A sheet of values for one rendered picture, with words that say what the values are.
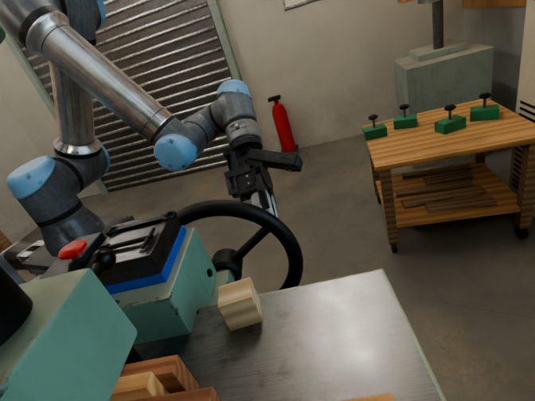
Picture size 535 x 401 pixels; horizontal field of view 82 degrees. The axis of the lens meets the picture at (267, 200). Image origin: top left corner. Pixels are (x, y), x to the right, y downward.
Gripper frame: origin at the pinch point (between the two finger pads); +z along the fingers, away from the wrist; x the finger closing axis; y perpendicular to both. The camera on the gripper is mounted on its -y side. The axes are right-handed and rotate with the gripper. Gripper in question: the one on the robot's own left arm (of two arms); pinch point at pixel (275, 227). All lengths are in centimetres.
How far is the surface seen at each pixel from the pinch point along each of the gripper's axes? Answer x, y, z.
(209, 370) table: 29.8, 3.3, 17.8
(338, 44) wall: -184, -54, -179
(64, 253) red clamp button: 33.8, 16.2, 2.8
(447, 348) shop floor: -75, -35, 46
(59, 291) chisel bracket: 45.2, 3.9, 8.9
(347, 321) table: 26.7, -10.8, 16.4
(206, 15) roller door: -144, 47, -227
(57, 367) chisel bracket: 46.3, 3.0, 13.0
